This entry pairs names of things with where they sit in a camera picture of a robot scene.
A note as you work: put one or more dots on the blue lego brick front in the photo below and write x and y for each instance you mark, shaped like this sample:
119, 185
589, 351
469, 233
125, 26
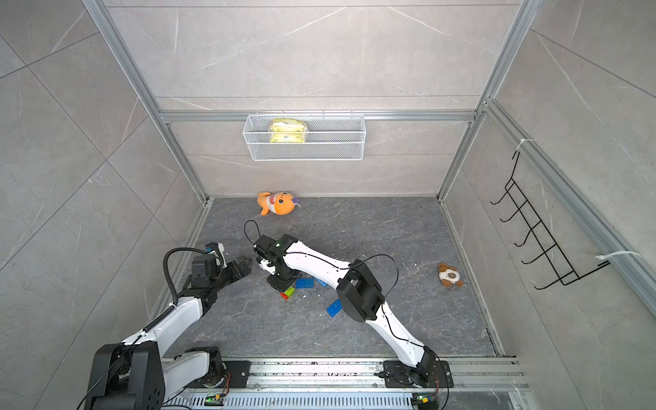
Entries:
335, 308

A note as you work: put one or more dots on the black wire hook rack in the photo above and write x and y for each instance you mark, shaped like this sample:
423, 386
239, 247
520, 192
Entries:
537, 232

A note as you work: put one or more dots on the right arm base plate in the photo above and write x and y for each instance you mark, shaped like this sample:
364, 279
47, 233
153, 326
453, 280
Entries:
397, 375

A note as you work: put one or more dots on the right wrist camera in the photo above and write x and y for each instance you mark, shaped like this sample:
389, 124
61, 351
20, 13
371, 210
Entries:
267, 266

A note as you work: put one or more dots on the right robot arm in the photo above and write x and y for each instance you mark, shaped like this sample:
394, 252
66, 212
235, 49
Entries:
360, 294

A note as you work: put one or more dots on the brown white plush toy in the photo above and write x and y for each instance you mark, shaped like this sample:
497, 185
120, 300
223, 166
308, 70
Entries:
449, 276

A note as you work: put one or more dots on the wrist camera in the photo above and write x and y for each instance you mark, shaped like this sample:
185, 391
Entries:
218, 250
267, 266

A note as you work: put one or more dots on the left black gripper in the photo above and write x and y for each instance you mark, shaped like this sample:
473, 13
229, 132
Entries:
245, 270

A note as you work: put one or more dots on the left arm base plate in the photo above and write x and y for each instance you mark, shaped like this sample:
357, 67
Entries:
234, 374

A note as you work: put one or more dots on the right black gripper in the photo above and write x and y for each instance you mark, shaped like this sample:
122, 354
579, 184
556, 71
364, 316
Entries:
280, 285

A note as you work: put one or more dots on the aluminium mounting rail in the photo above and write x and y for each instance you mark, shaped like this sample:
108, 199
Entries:
455, 374

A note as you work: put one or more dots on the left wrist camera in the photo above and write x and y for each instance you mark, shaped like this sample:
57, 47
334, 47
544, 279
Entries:
218, 250

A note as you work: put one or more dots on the orange plush fish toy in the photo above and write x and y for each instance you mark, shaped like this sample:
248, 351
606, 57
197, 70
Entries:
281, 203

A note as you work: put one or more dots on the white wire mesh basket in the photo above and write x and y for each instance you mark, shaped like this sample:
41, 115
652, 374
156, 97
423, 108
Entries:
308, 137

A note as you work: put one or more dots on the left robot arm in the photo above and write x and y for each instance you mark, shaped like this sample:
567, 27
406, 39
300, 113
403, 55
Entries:
132, 375

